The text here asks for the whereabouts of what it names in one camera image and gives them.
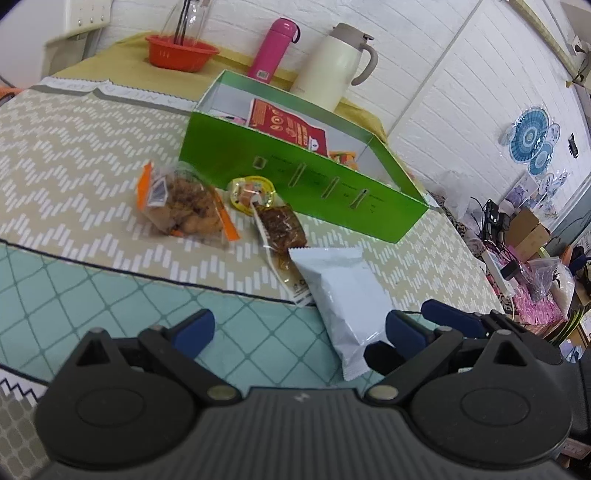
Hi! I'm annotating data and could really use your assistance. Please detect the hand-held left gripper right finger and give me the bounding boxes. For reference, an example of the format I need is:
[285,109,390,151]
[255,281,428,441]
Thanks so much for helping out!
[364,310,557,403]

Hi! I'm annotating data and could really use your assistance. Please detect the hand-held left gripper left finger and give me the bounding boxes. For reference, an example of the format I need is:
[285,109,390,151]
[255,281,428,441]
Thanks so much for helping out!
[60,309,242,403]

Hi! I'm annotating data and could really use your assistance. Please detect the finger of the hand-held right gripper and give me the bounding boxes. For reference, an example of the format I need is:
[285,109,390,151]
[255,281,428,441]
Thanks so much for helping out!
[421,299,525,340]
[364,342,402,376]

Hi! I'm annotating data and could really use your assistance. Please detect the white snack packet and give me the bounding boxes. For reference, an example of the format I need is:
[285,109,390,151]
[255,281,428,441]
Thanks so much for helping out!
[288,246,399,381]

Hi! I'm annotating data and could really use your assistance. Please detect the green cardboard box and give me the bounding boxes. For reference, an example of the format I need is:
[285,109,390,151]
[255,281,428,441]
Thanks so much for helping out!
[178,69,430,244]

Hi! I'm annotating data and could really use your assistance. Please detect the red snack pouch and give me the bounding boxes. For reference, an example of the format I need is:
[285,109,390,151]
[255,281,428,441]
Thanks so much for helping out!
[245,98,329,158]

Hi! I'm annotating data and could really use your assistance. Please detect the clear bag of fried snacks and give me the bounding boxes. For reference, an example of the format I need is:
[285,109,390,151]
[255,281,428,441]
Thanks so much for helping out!
[136,161,242,250]

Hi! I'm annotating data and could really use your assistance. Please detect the white power strip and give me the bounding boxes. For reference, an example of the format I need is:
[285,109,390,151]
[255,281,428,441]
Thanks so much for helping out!
[480,251,515,296]

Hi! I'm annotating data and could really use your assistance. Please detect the pink patterned cloth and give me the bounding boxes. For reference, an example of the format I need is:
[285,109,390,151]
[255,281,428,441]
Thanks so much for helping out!
[503,272,566,328]

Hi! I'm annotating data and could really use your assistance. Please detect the clear plastic bag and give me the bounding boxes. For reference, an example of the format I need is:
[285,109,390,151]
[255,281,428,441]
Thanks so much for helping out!
[526,256,575,305]

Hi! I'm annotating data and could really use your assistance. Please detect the brown cardboard box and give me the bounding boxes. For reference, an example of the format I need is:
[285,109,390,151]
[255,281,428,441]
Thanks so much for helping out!
[510,208,552,250]

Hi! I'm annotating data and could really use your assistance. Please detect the white plastic bag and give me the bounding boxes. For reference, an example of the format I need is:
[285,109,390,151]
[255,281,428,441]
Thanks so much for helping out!
[434,168,472,217]

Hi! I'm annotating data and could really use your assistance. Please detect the clear packet of brown snack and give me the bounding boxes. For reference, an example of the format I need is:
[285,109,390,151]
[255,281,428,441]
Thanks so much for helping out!
[249,203,319,308]

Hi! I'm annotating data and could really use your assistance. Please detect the yellow round jelly cup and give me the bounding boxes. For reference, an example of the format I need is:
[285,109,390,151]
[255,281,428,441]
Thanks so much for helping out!
[227,175,279,213]

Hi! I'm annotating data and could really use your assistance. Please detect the small blue round fan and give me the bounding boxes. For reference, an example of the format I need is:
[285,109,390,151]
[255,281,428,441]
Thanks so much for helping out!
[529,141,556,176]

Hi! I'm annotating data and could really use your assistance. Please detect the orange snack packet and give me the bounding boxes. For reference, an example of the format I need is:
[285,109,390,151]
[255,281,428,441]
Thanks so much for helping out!
[330,148,361,171]

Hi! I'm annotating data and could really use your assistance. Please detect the large blue round fan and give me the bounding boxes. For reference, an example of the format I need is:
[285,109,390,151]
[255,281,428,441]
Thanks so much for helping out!
[510,107,550,162]

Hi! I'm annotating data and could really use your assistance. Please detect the orange plastic basket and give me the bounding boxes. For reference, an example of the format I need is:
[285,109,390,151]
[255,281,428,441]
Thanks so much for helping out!
[145,34,220,73]

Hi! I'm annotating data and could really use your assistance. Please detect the cream thermos jug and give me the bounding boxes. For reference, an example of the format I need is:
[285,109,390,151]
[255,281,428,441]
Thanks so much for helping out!
[289,22,379,113]

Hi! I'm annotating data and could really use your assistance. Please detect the yellow tablecloth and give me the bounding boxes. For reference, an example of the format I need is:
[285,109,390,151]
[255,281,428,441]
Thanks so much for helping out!
[55,32,389,139]

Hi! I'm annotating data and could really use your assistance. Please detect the pink thermos bottle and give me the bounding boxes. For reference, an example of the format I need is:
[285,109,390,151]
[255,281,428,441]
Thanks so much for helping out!
[247,17,302,85]

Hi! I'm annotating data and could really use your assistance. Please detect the black stick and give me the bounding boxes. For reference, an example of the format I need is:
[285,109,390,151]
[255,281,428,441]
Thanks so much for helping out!
[174,0,191,47]

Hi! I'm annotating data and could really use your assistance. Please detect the clear glass jar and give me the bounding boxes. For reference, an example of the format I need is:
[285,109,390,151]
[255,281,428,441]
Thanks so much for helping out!
[161,0,215,44]

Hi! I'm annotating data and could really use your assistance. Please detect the white appliance with screen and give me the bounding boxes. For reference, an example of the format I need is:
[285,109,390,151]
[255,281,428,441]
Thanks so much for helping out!
[44,0,114,77]

